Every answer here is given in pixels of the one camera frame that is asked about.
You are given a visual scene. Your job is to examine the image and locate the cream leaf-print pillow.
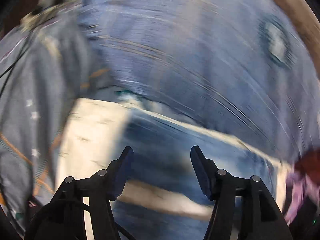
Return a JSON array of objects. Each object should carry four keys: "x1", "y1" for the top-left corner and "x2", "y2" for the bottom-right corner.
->
[{"x1": 56, "y1": 97, "x2": 291, "y2": 240}]

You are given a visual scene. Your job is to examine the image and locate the brown striped pillow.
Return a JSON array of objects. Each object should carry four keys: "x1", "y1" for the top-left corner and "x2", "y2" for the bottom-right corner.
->
[{"x1": 273, "y1": 0, "x2": 319, "y2": 73}]

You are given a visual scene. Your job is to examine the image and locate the blue denim pants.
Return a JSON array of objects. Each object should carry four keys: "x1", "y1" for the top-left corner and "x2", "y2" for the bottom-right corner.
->
[{"x1": 113, "y1": 111, "x2": 278, "y2": 239}]

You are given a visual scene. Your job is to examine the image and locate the dark red cloth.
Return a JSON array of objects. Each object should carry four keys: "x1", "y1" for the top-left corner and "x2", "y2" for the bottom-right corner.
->
[{"x1": 295, "y1": 149, "x2": 320, "y2": 185}]

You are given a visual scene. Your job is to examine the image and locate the blue plaid pillow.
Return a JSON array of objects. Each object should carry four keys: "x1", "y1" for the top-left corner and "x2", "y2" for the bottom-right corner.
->
[{"x1": 78, "y1": 0, "x2": 319, "y2": 163}]

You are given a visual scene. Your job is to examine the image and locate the purple floral cloth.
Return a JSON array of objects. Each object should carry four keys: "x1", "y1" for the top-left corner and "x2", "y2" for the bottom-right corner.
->
[{"x1": 284, "y1": 172, "x2": 319, "y2": 225}]

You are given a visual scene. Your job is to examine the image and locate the grey star-print blanket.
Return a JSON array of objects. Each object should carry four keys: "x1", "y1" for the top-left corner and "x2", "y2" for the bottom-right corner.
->
[{"x1": 0, "y1": 12, "x2": 113, "y2": 230}]

